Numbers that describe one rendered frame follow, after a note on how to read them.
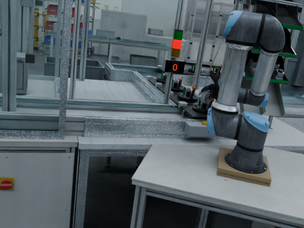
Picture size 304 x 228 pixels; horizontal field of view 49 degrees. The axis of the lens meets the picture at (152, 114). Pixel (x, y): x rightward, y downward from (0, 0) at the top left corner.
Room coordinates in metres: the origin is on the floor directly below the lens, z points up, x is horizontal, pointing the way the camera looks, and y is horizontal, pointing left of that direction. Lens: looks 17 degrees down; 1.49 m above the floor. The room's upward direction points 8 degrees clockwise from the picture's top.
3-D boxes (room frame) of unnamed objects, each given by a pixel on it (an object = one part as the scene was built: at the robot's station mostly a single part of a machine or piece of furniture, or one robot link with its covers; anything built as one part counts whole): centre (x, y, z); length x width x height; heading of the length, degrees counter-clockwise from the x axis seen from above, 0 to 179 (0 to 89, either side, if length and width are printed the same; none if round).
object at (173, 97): (2.16, -0.22, 1.01); 0.24 x 0.24 x 0.13; 19
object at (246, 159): (1.38, -0.45, 0.95); 0.15 x 0.15 x 0.10
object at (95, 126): (1.69, -0.09, 0.91); 0.89 x 0.06 x 0.11; 109
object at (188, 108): (1.92, -0.30, 0.96); 0.24 x 0.24 x 0.02; 19
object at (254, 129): (1.38, -0.44, 1.07); 0.13 x 0.12 x 0.14; 77
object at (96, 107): (1.85, -0.01, 0.91); 0.84 x 0.28 x 0.10; 109
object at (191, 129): (1.69, -0.29, 0.93); 0.21 x 0.07 x 0.06; 109
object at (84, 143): (2.34, -0.16, 0.84); 1.50 x 1.41 x 0.03; 109
